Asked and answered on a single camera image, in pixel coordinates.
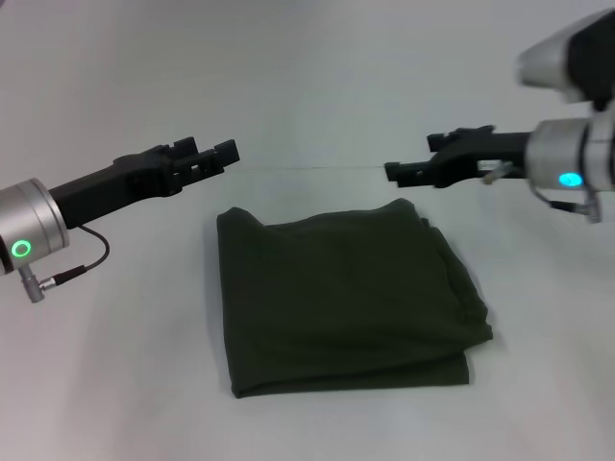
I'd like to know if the dark green shirt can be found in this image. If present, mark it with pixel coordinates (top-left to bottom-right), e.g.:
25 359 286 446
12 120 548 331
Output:
215 197 495 400

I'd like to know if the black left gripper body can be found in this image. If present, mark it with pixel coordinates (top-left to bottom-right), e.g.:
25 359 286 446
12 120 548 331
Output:
47 143 183 231

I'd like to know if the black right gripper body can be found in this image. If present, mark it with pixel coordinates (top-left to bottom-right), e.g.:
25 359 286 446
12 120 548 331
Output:
430 127 533 189

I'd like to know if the right gripper cable with connector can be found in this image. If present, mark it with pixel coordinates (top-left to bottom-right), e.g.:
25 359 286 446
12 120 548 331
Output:
480 161 603 225

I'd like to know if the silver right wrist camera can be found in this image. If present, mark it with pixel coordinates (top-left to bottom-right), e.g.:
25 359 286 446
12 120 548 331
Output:
516 9 615 112

